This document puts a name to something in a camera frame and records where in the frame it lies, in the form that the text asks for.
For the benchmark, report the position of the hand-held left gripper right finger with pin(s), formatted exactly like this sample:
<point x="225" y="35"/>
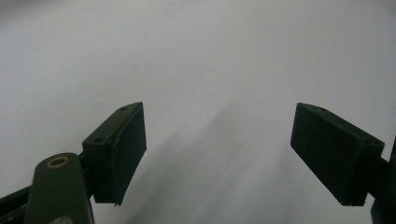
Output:
<point x="333" y="152"/>

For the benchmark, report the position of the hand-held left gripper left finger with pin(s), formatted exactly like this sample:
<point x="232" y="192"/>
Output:
<point x="116" y="152"/>

